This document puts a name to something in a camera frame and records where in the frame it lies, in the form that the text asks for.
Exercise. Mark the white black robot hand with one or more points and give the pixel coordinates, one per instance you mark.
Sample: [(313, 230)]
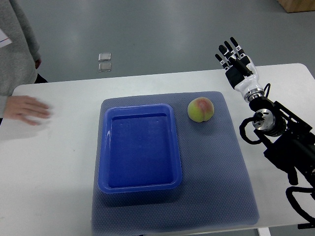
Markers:
[(240, 70)]

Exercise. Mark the person's bare hand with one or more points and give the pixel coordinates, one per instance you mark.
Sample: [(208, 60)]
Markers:
[(22, 107)]

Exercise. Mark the green red peach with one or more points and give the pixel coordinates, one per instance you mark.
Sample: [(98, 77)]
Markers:
[(200, 109)]

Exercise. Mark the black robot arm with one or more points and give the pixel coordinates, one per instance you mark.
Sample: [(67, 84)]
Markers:
[(289, 142)]

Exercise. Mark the lower floor metal plate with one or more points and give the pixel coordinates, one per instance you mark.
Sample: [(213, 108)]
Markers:
[(104, 67)]

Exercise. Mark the floor metal plate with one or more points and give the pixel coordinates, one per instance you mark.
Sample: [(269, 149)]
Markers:
[(104, 57), (104, 67)]

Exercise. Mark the upper floor metal plate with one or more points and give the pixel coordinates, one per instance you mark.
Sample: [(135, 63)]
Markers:
[(104, 57)]

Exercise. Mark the grey sweater person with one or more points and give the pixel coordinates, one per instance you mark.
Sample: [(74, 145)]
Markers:
[(20, 59)]

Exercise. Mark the brown cardboard box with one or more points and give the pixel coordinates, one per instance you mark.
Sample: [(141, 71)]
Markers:
[(294, 6)]

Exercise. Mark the blue plastic tray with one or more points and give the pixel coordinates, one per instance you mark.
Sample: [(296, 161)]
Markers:
[(139, 150)]

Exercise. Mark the grey blue mesh mat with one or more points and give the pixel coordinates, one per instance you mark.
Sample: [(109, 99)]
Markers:
[(215, 191)]

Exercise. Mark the white table leg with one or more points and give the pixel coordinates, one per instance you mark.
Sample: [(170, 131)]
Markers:
[(264, 231)]

